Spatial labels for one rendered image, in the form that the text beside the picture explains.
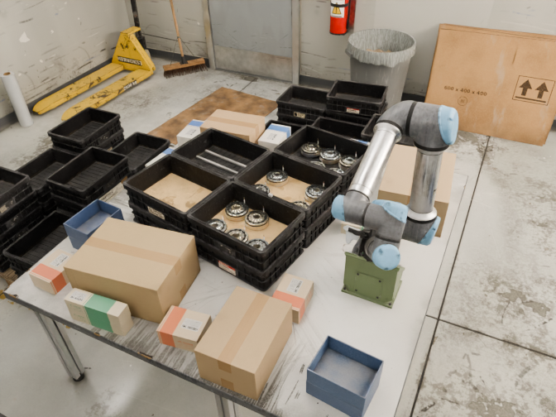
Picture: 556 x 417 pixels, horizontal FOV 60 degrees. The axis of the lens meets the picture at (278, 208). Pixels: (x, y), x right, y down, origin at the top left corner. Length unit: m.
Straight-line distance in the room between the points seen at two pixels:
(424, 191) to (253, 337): 0.76
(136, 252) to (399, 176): 1.19
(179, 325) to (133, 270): 0.27
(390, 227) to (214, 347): 0.69
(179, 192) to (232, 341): 0.91
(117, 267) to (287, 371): 0.73
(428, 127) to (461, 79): 2.90
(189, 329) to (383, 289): 0.73
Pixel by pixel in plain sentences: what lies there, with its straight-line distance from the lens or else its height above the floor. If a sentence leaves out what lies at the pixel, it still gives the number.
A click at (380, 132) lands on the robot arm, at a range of 1.61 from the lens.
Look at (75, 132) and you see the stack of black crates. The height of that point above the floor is 0.49.
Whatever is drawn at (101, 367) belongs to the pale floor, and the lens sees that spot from 2.80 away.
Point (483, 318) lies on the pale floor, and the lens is 2.98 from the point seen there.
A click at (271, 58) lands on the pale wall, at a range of 5.23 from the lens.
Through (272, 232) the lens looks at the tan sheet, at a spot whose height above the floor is 0.83.
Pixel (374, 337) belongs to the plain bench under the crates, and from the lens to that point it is 1.88.
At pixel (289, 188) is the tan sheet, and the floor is 0.83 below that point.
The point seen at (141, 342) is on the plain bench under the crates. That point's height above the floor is 0.70.
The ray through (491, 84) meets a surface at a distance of 4.50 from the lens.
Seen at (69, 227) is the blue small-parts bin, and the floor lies 0.83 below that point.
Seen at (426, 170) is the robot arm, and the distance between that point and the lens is 1.71.
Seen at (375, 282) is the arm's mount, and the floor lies 0.81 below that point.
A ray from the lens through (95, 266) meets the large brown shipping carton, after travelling 1.96.
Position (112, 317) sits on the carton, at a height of 0.81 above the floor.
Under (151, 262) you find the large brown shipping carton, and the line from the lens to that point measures 1.90.
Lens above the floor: 2.21
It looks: 39 degrees down
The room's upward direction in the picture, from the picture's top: 2 degrees counter-clockwise
